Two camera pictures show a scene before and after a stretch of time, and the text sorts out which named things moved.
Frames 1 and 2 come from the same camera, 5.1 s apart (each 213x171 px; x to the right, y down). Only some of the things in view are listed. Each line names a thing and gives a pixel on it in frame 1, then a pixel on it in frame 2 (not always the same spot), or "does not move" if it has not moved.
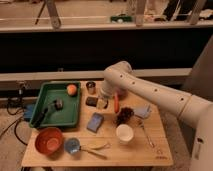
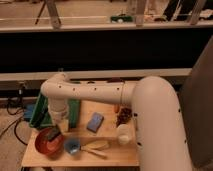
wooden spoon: [95, 146] does not move
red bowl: [50, 142] does not move
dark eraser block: [91, 101] -> [53, 132]
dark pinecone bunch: [124, 116] does not move
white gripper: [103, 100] -> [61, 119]
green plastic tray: [55, 107] does not move
